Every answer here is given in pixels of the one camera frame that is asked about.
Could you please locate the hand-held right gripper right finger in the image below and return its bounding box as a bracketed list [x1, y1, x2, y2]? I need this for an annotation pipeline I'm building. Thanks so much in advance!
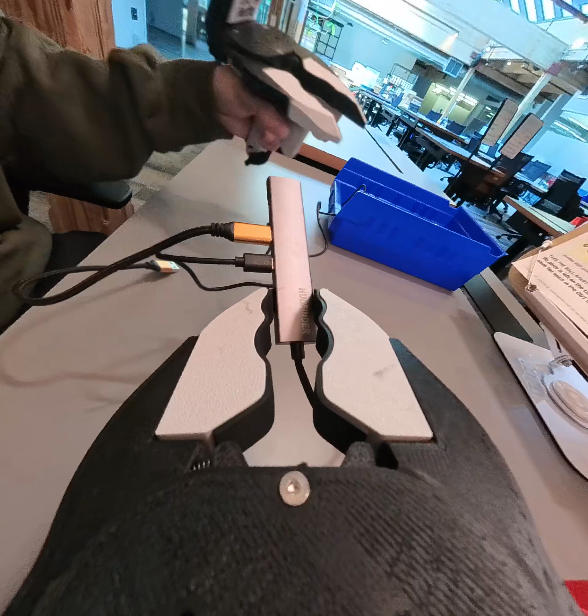
[312, 288, 435, 446]

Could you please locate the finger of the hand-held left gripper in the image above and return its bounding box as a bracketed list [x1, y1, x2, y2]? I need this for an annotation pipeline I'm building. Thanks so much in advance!
[262, 67, 343, 143]
[298, 57, 368, 128]

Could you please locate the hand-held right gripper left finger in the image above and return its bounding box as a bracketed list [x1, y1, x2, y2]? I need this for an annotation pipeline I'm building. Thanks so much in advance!
[154, 288, 276, 453]

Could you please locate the black usb hub cable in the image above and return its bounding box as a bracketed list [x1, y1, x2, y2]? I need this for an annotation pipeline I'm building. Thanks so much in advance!
[289, 341, 320, 411]

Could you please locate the grey usb hub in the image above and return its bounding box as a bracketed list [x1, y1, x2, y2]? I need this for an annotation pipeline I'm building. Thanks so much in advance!
[266, 175, 320, 345]

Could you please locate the braided cable with orange plugs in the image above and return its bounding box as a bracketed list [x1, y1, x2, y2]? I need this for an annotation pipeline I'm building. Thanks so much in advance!
[12, 220, 274, 307]

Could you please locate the person's left hand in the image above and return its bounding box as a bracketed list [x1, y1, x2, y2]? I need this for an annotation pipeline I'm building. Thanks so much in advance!
[212, 65, 292, 152]

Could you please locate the white-topped wooden-edged table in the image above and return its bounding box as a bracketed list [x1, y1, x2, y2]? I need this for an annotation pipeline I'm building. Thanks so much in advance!
[298, 115, 450, 194]

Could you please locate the row of office desks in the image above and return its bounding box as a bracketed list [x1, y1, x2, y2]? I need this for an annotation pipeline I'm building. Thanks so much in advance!
[357, 87, 588, 222]

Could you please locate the blue plastic bin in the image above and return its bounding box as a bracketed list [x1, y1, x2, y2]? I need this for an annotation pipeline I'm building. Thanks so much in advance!
[327, 157, 508, 292]

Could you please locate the wooden pillar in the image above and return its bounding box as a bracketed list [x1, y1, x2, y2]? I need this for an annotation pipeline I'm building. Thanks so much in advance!
[0, 0, 135, 235]

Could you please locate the tan divider panel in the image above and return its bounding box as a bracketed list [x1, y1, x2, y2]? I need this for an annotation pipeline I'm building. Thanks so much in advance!
[498, 113, 545, 159]
[482, 98, 519, 147]

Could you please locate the black office chair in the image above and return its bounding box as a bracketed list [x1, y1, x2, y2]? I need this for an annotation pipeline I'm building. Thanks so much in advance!
[29, 180, 133, 299]

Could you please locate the clear plastic blister packaging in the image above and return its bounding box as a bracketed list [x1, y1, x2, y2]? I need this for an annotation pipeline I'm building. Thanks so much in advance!
[494, 329, 588, 487]

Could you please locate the person's olive clothing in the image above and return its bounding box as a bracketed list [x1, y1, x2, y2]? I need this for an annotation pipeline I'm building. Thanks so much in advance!
[0, 0, 107, 345]

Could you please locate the wooden-edged office desk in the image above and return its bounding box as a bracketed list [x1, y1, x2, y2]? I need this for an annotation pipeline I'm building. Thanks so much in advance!
[503, 195, 578, 240]

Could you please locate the red object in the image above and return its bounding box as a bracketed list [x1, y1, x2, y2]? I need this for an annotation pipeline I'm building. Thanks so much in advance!
[564, 580, 588, 616]

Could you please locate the thin black cable with black plug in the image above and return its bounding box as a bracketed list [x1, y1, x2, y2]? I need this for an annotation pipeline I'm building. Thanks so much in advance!
[155, 201, 333, 293]

